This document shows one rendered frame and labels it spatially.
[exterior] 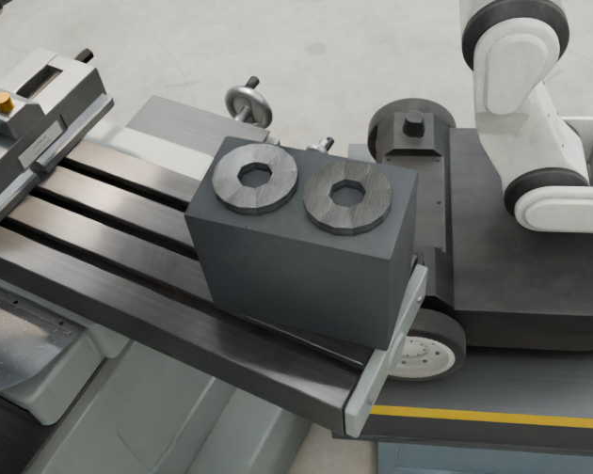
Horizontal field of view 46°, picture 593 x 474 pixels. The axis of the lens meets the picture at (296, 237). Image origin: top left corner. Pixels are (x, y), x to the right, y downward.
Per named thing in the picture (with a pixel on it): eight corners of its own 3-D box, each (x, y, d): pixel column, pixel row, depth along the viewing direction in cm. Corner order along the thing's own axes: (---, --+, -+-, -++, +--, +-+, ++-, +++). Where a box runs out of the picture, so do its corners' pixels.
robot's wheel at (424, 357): (459, 361, 137) (471, 308, 121) (460, 385, 134) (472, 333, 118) (356, 355, 139) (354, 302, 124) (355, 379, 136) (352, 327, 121)
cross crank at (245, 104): (239, 108, 162) (231, 68, 152) (284, 122, 158) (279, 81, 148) (202, 155, 154) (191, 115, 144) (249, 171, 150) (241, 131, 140)
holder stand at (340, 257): (248, 233, 94) (223, 124, 78) (411, 269, 88) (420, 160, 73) (214, 308, 88) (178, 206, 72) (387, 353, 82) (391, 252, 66)
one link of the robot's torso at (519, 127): (582, 151, 135) (552, -72, 101) (598, 235, 123) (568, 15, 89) (499, 166, 141) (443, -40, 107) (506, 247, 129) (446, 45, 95)
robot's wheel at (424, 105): (452, 160, 168) (460, 96, 152) (453, 175, 165) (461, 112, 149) (368, 158, 171) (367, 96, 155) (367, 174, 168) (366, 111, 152)
